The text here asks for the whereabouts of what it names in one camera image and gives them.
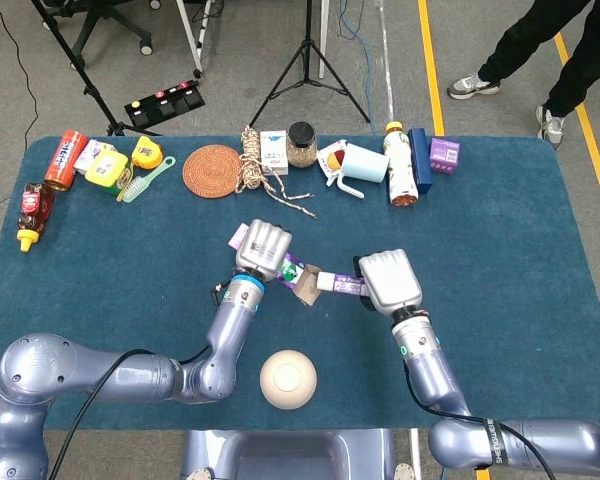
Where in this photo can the dark blue box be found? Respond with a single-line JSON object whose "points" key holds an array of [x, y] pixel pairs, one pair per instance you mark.
{"points": [[421, 160]]}

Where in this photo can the black office chair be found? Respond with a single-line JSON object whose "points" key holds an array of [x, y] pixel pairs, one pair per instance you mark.
{"points": [[100, 15]]}

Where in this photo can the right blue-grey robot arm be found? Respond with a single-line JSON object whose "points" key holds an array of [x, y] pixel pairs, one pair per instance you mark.
{"points": [[425, 360]]}

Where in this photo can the purple cardboard box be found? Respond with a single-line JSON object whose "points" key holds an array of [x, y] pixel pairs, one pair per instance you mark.
{"points": [[292, 272]]}

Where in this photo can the grey white sneaker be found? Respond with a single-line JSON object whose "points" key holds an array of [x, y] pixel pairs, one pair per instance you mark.
{"points": [[472, 86], [551, 125]]}

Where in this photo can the light green brush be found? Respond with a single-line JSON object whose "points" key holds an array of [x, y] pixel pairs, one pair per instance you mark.
{"points": [[136, 187]]}

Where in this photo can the black foot pedal board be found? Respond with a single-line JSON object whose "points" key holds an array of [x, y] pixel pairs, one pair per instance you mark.
{"points": [[165, 106]]}

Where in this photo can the white frame leg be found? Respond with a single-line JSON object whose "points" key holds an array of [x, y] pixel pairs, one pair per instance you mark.
{"points": [[190, 35]]}

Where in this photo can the black light stand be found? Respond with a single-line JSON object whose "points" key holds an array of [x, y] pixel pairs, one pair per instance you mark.
{"points": [[87, 87]]}

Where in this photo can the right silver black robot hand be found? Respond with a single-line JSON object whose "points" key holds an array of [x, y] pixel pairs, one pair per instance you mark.
{"points": [[390, 280]]}

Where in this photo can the blue-grey robot torso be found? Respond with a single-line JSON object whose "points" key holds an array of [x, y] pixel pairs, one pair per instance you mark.
{"points": [[290, 455]]}

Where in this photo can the yellow tape measure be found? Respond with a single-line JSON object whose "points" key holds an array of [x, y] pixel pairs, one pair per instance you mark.
{"points": [[145, 152]]}

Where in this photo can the white pink packet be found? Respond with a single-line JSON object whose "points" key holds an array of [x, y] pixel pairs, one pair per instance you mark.
{"points": [[91, 152]]}

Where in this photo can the blue felt table mat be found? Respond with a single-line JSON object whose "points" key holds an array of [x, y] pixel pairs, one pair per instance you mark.
{"points": [[130, 240]]}

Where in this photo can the yellow lid green container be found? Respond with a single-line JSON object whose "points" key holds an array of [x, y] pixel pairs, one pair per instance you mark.
{"points": [[105, 167]]}

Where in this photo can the red chips can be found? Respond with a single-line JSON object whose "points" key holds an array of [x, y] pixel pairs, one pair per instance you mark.
{"points": [[65, 160]]}

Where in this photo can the black tripod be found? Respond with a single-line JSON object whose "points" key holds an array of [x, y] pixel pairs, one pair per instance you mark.
{"points": [[307, 50]]}

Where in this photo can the person in black trousers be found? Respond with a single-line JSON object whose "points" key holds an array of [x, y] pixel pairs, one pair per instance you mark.
{"points": [[530, 35]]}

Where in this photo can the drink bottle yellow cap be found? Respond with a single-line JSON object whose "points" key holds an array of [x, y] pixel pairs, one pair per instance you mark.
{"points": [[401, 170]]}

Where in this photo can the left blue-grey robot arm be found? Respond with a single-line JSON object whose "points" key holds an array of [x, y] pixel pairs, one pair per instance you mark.
{"points": [[220, 340]]}

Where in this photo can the beige upturned bowl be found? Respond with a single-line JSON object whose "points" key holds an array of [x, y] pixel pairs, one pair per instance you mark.
{"points": [[288, 380]]}

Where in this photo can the round woven orange coaster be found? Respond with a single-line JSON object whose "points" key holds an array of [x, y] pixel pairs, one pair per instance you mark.
{"points": [[212, 171]]}

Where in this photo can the white red snack packet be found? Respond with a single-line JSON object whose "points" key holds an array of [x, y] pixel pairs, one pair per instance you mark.
{"points": [[330, 160]]}

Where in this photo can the purple white toothpaste tube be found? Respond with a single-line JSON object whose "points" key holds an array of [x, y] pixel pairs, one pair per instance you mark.
{"points": [[342, 284]]}

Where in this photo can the brown syrup bottle yellow cap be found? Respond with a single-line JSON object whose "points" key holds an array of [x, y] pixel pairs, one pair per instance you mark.
{"points": [[32, 210]]}

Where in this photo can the white carton with red print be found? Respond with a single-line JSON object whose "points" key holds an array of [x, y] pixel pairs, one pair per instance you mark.
{"points": [[274, 152]]}

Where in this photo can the white pole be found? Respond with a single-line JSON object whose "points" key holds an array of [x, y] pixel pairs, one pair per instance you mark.
{"points": [[323, 37]]}

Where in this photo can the light blue plastic mug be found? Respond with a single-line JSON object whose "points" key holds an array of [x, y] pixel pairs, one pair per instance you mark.
{"points": [[365, 165]]}

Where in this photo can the glass jar black lid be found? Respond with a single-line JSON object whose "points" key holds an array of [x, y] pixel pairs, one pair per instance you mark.
{"points": [[301, 145]]}

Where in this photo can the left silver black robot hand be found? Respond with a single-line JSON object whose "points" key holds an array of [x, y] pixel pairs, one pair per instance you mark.
{"points": [[262, 250]]}

